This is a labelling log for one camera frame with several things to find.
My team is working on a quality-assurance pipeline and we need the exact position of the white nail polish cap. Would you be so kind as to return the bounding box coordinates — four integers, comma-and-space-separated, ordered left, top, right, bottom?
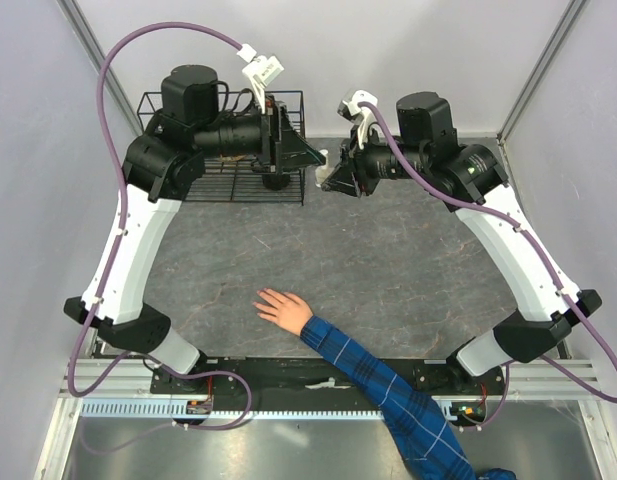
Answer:
319, 149, 329, 167

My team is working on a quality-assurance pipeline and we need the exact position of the black wire rack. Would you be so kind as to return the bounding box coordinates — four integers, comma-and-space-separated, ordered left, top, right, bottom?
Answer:
136, 90, 306, 205

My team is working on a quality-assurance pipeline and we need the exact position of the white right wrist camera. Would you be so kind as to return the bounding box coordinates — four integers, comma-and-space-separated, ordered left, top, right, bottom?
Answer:
337, 90, 378, 150

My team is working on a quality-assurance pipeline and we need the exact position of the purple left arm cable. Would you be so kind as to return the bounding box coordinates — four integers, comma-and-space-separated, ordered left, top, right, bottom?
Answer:
66, 21, 253, 454

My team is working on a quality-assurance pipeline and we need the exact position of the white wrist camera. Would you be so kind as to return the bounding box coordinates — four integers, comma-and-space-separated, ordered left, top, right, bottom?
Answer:
337, 90, 378, 150
237, 43, 284, 113

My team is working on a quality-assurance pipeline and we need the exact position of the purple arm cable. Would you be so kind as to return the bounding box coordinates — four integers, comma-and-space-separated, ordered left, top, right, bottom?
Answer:
360, 102, 617, 404
66, 21, 253, 454

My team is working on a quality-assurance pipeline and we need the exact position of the person's hand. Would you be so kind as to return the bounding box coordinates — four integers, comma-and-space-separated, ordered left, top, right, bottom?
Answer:
253, 288, 313, 336

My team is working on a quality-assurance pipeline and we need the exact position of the grey cable duct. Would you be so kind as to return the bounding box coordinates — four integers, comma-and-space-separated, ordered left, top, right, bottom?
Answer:
81, 398, 383, 420

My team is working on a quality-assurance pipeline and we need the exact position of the clear nail polish bottle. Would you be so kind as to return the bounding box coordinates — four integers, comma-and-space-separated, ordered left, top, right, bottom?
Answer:
314, 165, 334, 188

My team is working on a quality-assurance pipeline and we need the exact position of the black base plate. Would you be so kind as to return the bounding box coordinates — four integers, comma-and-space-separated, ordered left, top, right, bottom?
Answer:
150, 357, 504, 411

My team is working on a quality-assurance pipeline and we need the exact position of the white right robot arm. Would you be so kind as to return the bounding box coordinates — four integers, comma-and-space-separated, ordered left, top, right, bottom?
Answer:
316, 90, 602, 394

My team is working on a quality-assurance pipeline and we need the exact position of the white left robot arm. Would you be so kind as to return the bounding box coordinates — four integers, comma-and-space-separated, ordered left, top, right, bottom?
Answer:
64, 57, 325, 393

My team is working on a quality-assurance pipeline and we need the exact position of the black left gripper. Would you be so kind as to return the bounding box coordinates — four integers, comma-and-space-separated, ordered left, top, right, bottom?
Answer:
196, 94, 327, 175

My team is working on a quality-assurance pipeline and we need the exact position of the blue plaid sleeve forearm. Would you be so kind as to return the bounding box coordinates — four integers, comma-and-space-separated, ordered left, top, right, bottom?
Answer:
300, 316, 516, 480

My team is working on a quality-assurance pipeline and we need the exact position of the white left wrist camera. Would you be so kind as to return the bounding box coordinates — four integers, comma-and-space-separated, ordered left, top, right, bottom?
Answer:
237, 43, 284, 113

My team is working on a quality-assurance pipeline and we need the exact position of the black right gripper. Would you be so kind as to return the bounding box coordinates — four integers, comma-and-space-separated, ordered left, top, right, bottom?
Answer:
323, 123, 429, 198

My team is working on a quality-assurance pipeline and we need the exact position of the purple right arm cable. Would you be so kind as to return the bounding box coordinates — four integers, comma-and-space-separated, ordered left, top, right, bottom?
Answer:
360, 102, 617, 404

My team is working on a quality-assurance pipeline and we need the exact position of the black mug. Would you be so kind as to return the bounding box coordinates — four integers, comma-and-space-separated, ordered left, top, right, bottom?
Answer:
261, 174, 291, 191

